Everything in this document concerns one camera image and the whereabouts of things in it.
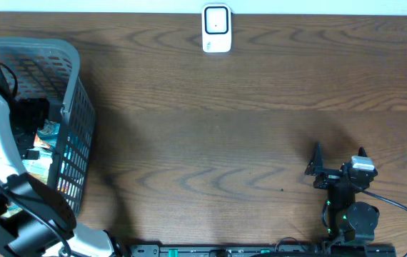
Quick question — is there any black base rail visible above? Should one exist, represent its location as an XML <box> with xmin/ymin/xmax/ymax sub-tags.
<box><xmin>128</xmin><ymin>242</ymin><xmax>396</xmax><ymax>257</ymax></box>

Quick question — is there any yellow snack bag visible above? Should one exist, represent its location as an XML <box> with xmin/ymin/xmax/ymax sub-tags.
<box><xmin>1</xmin><ymin>203</ymin><xmax>22</xmax><ymax>218</ymax></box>

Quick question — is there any light green tissue pack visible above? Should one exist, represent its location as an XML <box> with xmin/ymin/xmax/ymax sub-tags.
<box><xmin>22</xmin><ymin>148</ymin><xmax>53</xmax><ymax>184</ymax></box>

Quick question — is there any grey plastic shopping basket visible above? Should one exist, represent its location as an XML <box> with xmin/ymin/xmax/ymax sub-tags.
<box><xmin>0</xmin><ymin>37</ymin><xmax>95</xmax><ymax>223</ymax></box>

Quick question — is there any blue mouthwash bottle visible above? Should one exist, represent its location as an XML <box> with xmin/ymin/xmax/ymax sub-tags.
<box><xmin>37</xmin><ymin>120</ymin><xmax>60</xmax><ymax>148</ymax></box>

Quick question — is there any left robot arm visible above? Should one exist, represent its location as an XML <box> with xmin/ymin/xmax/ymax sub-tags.
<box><xmin>0</xmin><ymin>95</ymin><xmax>116</xmax><ymax>256</ymax></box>

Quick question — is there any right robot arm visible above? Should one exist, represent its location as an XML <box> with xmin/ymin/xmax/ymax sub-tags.
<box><xmin>305</xmin><ymin>144</ymin><xmax>379</xmax><ymax>248</ymax></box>

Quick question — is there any orange small snack box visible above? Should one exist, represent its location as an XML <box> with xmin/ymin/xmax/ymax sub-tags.
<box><xmin>34</xmin><ymin>134</ymin><xmax>51</xmax><ymax>150</ymax></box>

